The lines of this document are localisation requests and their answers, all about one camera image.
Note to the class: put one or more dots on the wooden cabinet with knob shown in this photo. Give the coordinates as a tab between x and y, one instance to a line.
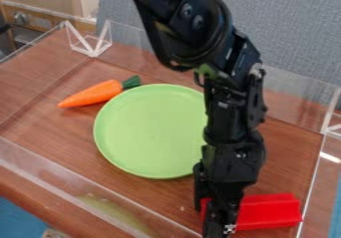
25	23

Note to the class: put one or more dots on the clear acrylic tray enclosure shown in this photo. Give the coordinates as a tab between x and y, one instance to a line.
57	177

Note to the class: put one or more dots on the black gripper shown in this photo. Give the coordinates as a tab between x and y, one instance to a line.
228	168

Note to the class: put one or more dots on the red plastic block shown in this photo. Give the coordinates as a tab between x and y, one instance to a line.
265	211

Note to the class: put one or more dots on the green round plate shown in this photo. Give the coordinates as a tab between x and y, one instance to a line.
148	130

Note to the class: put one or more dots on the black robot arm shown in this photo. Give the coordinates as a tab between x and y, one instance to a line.
195	39

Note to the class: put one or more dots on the orange toy carrot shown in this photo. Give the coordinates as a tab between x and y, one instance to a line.
100	92

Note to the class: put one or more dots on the clear acrylic triangle bracket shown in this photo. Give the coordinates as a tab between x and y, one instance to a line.
92	45

